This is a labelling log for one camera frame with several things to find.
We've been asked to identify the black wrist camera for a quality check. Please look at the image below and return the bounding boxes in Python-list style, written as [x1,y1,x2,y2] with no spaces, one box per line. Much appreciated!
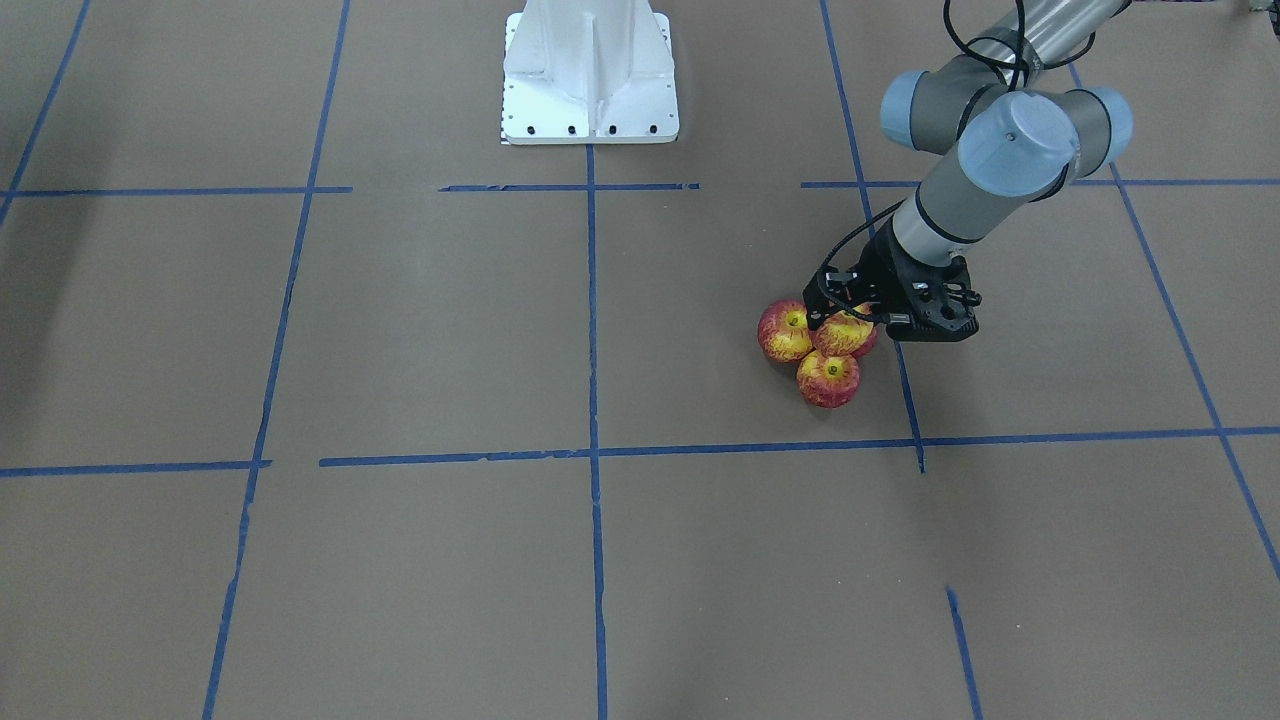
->
[887,283,982,343]

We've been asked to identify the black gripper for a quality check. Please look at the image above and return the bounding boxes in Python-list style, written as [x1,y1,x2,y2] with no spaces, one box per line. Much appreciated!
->
[804,232,973,331]

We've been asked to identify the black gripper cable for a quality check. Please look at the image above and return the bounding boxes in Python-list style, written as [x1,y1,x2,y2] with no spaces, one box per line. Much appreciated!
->
[815,0,1046,291]

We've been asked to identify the red yellow apple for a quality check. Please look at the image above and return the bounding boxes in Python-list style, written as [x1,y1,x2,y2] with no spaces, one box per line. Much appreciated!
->
[756,299,814,363]
[796,348,861,409]

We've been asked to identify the red yellow apple middle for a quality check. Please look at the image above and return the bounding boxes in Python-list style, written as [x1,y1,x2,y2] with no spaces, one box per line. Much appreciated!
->
[756,299,814,363]

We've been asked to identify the red yellow apple front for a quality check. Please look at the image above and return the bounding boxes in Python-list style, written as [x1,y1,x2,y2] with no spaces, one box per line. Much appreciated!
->
[796,348,861,409]

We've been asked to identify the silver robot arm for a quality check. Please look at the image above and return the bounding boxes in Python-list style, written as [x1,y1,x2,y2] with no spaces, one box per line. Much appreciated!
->
[803,1,1134,342]

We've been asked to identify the red yellow apple carried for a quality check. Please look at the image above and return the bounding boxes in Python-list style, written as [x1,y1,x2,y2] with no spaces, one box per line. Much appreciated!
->
[809,311,879,359]

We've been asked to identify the white camera stand column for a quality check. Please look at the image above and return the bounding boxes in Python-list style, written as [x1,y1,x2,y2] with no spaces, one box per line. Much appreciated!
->
[500,1,681,146]

